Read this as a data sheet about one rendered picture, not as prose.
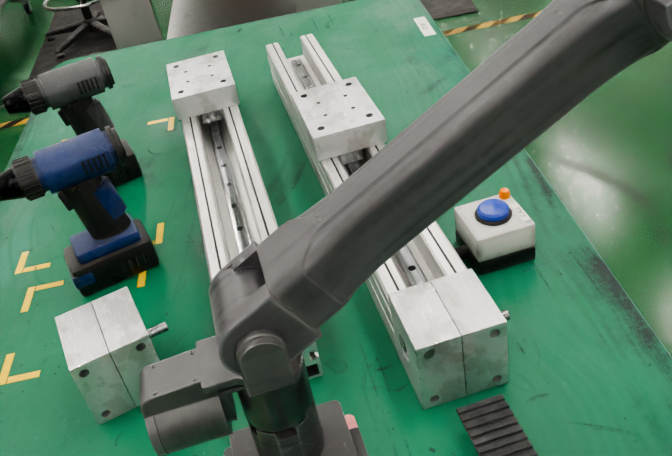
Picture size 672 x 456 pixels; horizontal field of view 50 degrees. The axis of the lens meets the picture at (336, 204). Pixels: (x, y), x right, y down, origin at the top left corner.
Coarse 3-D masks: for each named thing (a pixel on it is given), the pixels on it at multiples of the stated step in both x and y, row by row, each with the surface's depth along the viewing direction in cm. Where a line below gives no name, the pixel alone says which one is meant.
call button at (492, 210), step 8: (488, 200) 94; (496, 200) 94; (480, 208) 93; (488, 208) 92; (496, 208) 92; (504, 208) 92; (480, 216) 92; (488, 216) 91; (496, 216) 91; (504, 216) 92
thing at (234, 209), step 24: (192, 120) 123; (240, 120) 120; (192, 144) 116; (216, 144) 121; (240, 144) 114; (192, 168) 110; (216, 168) 117; (240, 168) 108; (216, 192) 111; (240, 192) 110; (264, 192) 102; (216, 216) 99; (240, 216) 103; (264, 216) 97; (216, 240) 94; (240, 240) 98; (216, 264) 90; (312, 360) 82
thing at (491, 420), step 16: (496, 400) 73; (464, 416) 72; (480, 416) 72; (496, 416) 72; (512, 416) 72; (480, 432) 70; (496, 432) 70; (512, 432) 70; (480, 448) 69; (496, 448) 69; (512, 448) 68; (528, 448) 68
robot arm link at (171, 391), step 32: (192, 352) 55; (256, 352) 49; (160, 384) 54; (192, 384) 53; (224, 384) 53; (256, 384) 50; (288, 384) 52; (160, 416) 54; (192, 416) 54; (224, 416) 54; (160, 448) 54
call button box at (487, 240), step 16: (464, 208) 95; (512, 208) 94; (464, 224) 93; (480, 224) 92; (496, 224) 91; (512, 224) 91; (528, 224) 91; (464, 240) 95; (480, 240) 90; (496, 240) 90; (512, 240) 91; (528, 240) 92; (464, 256) 95; (480, 256) 91; (496, 256) 92; (512, 256) 93; (528, 256) 93; (480, 272) 93
